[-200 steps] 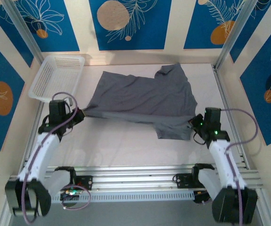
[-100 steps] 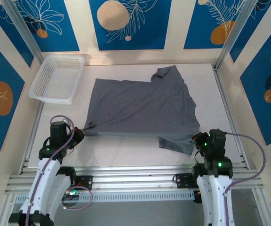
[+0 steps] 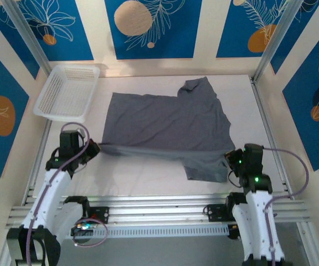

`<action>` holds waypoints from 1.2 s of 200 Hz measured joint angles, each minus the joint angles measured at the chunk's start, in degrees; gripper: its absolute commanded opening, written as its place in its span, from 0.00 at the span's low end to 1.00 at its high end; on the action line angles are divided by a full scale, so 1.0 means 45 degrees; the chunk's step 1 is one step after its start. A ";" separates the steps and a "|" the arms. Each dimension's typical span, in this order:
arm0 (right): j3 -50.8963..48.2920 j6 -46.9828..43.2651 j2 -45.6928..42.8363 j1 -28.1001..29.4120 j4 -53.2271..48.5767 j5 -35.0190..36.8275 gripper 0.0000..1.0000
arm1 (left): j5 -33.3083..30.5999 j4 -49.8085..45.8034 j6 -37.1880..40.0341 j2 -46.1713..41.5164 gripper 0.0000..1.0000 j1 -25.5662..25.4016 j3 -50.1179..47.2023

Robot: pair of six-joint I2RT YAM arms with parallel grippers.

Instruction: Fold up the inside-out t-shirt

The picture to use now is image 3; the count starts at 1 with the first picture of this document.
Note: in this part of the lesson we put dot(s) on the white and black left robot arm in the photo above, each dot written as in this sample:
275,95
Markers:
46,199

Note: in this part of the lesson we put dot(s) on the aluminium corner post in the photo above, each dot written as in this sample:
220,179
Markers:
26,36
275,36

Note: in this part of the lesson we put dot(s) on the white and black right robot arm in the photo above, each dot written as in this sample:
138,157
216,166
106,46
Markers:
256,221

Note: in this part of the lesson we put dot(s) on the aluminium side rail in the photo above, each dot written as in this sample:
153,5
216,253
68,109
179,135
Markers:
37,166
267,124

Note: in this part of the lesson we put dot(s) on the white table cover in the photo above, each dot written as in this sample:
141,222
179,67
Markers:
148,177

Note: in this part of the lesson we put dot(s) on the white plastic mesh basket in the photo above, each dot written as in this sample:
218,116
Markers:
65,94

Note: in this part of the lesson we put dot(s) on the grey t-shirt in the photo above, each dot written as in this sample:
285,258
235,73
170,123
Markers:
162,122

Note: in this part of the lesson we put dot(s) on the aluminium frame leg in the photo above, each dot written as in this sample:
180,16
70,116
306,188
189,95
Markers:
3,255
313,255

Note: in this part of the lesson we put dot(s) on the aluminium mounting rail frame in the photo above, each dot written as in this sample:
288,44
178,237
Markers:
154,210

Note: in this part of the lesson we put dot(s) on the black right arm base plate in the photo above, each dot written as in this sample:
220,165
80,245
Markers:
213,212

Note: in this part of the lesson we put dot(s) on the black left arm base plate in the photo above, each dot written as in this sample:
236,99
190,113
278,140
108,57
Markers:
101,214

